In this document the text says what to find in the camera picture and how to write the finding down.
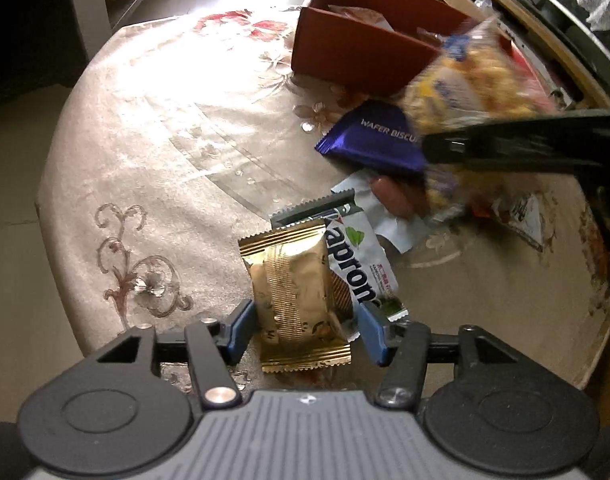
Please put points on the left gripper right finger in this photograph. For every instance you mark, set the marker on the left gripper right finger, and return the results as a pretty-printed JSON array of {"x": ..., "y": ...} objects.
[{"x": 401, "y": 350}]

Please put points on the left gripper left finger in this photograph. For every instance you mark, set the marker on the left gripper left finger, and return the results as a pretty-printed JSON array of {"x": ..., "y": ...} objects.
[{"x": 213, "y": 349}]

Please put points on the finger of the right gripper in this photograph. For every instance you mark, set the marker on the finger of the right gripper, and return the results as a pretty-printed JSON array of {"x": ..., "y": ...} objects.
[{"x": 569, "y": 143}]

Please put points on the gold foil snack packet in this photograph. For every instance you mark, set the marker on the gold foil snack packet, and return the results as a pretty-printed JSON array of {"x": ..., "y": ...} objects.
[{"x": 293, "y": 296}]

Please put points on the clear bag yellow snacks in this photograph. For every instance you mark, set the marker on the clear bag yellow snacks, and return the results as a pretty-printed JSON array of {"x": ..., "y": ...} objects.
[{"x": 472, "y": 81}]

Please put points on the white red sachet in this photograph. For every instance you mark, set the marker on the white red sachet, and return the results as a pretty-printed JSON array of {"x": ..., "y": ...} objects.
[{"x": 521, "y": 215}]

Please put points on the white Napron snack packet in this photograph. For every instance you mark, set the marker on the white Napron snack packet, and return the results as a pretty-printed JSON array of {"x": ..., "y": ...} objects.
[{"x": 360, "y": 270}]

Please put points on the purple wafer biscuit packet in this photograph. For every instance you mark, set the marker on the purple wafer biscuit packet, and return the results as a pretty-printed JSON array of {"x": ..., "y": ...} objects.
[{"x": 375, "y": 134}]

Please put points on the floral beige tablecloth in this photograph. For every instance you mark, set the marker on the floral beige tablecloth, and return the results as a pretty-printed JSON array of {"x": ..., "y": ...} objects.
[{"x": 183, "y": 136}]

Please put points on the red cardboard box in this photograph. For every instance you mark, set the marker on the red cardboard box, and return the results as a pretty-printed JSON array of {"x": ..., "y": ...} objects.
[{"x": 371, "y": 45}]

